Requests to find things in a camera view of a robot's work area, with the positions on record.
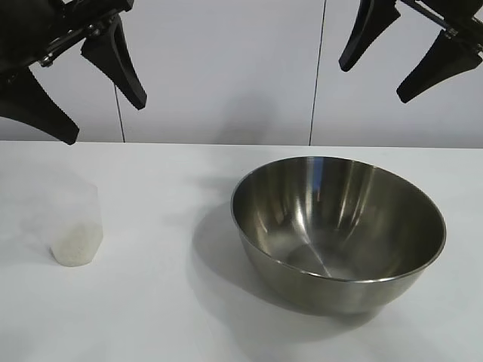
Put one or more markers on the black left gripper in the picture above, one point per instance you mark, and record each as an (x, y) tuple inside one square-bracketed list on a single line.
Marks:
[(37, 30)]

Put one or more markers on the clear plastic measuring cup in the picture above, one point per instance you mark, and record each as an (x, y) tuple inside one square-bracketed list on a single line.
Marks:
[(81, 211)]

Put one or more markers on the stainless steel mixing bowl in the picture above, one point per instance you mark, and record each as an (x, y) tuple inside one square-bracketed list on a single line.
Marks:
[(339, 234)]

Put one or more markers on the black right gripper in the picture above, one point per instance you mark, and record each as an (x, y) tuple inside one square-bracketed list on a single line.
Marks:
[(464, 15)]

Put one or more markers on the white rice grains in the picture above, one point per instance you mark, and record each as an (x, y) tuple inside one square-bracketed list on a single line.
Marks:
[(75, 245)]

